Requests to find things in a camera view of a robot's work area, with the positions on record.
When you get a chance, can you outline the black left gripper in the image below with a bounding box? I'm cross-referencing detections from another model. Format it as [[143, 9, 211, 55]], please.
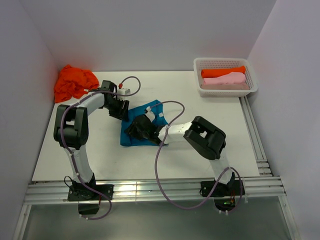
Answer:
[[103, 97, 129, 122]]

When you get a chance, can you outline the blue t shirt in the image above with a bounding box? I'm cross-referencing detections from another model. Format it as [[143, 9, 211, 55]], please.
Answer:
[[120, 99, 168, 147]]

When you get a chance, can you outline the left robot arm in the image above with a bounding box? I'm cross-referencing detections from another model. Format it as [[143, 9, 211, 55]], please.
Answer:
[[53, 80, 131, 200]]

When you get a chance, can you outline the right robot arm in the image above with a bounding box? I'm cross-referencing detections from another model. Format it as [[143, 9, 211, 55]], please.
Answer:
[[122, 113, 235, 197]]

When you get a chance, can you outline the crumpled orange t shirt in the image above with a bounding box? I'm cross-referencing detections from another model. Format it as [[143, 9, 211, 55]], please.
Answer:
[[53, 64, 100, 103]]

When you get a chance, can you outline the rolled beige t shirt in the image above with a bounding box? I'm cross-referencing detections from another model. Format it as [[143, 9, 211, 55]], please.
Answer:
[[200, 83, 250, 91]]

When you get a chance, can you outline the white plastic basket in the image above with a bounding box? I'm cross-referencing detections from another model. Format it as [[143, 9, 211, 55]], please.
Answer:
[[193, 57, 258, 98]]

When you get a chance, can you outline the rolled orange t shirt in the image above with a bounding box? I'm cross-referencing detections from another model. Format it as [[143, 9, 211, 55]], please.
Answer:
[[200, 65, 246, 79]]

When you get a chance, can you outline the rolled pink t shirt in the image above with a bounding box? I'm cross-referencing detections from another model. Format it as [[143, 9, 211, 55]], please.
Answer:
[[203, 72, 246, 85]]

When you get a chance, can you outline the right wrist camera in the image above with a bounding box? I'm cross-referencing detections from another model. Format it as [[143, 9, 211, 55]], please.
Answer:
[[144, 106, 156, 123]]

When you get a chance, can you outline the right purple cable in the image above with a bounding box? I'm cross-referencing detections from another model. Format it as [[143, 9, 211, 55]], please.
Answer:
[[148, 100, 243, 213]]

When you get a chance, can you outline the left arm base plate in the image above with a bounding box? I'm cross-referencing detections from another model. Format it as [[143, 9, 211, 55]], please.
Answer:
[[67, 184, 114, 202]]

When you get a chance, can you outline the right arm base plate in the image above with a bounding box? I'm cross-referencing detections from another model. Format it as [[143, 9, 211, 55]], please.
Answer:
[[199, 180, 242, 198]]

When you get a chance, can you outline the aluminium front rail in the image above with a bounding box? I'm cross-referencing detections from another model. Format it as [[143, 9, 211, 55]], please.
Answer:
[[22, 176, 286, 205]]

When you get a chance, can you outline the aluminium rail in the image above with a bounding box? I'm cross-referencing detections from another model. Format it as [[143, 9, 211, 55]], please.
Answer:
[[239, 96, 273, 177], [22, 176, 286, 205]]

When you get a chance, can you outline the aluminium right rail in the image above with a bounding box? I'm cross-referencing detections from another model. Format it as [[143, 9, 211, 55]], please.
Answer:
[[239, 96, 273, 177]]

